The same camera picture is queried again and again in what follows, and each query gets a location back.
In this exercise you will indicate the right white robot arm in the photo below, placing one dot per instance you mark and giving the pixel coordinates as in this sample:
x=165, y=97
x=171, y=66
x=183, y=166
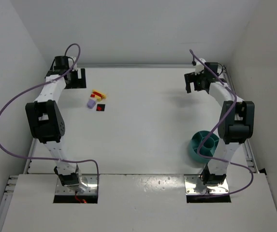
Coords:
x=216, y=148

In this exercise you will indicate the teal divided round container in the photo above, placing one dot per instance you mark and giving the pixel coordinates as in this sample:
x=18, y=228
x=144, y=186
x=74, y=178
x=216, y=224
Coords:
x=207, y=149

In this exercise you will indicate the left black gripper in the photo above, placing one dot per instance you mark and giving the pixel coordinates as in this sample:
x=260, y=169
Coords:
x=76, y=79

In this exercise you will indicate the metal base plate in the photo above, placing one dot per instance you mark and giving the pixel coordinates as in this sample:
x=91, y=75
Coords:
x=195, y=187
x=88, y=187

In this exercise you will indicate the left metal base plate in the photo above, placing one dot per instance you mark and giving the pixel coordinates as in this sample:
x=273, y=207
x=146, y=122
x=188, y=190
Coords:
x=88, y=187

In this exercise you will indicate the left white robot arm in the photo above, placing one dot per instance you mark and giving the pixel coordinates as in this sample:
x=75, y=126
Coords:
x=46, y=122

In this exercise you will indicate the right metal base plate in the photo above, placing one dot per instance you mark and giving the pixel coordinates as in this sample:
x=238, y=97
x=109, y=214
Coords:
x=195, y=187

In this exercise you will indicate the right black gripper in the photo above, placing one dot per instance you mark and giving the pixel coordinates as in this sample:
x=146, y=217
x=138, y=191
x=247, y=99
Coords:
x=194, y=80

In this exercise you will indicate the red lego piece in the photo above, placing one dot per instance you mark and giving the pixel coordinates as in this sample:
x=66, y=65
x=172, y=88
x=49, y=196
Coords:
x=95, y=94

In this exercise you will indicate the yellow lego piece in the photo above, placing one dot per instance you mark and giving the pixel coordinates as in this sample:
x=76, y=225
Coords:
x=104, y=95

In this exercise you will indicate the purple lego block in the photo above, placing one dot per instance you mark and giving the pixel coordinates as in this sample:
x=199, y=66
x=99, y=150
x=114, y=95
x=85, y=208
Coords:
x=91, y=103

